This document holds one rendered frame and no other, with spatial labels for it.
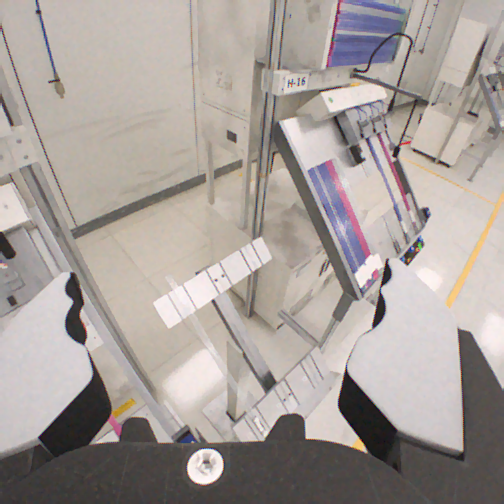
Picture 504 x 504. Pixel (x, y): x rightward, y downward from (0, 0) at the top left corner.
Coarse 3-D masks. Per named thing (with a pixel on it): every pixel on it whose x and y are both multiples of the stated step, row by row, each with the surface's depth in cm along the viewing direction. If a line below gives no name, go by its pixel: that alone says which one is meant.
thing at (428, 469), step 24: (480, 360) 6; (480, 384) 6; (480, 408) 5; (480, 432) 5; (408, 456) 5; (432, 456) 4; (480, 456) 4; (432, 480) 4; (456, 480) 4; (480, 480) 4
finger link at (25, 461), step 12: (12, 456) 5; (24, 456) 5; (36, 456) 5; (48, 456) 5; (0, 468) 4; (12, 468) 4; (24, 468) 4; (0, 480) 4; (12, 480) 4; (0, 492) 4
